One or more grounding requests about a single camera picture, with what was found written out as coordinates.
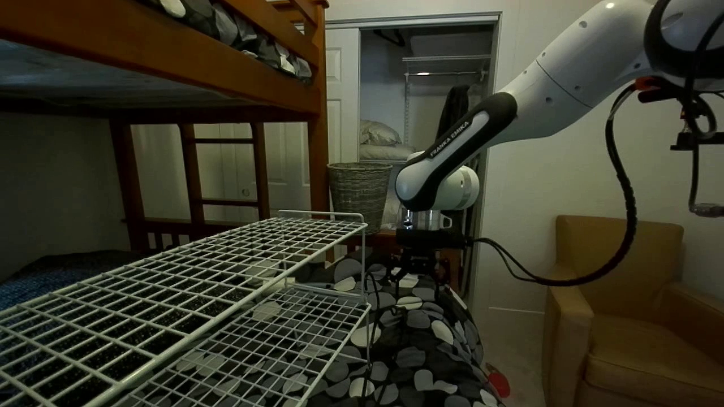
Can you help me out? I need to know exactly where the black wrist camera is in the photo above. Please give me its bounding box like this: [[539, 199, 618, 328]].
[[393, 226, 475, 252]]

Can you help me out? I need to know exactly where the white two-tier wire rack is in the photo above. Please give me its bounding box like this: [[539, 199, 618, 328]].
[[0, 209, 375, 407]]

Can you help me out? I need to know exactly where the wooden bunk bed frame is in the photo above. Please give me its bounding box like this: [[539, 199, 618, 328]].
[[0, 0, 469, 295]]

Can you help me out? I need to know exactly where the red fabric piece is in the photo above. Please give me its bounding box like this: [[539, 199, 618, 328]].
[[483, 364, 515, 402]]

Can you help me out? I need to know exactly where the spotted duvet on bunk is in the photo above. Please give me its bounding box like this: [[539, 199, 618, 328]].
[[154, 0, 316, 81]]

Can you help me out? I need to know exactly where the orange cable strap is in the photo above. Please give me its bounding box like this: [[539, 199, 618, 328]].
[[634, 76, 667, 96]]

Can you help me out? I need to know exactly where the black coat hanger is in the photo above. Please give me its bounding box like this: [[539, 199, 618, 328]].
[[364, 259, 389, 357]]

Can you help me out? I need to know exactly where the mustard yellow armchair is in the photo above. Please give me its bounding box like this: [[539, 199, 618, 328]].
[[540, 214, 724, 407]]

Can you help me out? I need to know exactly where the folded white bedding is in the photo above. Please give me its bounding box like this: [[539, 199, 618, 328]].
[[357, 119, 419, 165]]

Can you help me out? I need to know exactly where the grey wicker laundry basket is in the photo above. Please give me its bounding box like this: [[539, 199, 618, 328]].
[[325, 159, 403, 233]]

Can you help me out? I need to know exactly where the black grey spotted duvet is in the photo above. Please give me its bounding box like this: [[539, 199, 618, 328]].
[[295, 253, 506, 407]]

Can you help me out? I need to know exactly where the blue bed sheet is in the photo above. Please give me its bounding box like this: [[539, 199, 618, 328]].
[[0, 248, 143, 313]]

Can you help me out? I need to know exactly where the black hanging garment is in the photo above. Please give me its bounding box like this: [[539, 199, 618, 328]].
[[431, 85, 473, 145]]

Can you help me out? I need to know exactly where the white closet shelf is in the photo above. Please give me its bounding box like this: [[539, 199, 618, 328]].
[[397, 52, 492, 79]]

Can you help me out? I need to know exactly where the white closet door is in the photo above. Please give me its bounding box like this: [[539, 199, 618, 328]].
[[323, 26, 364, 168]]

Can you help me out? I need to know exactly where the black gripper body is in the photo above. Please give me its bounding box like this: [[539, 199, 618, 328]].
[[401, 248, 445, 292]]

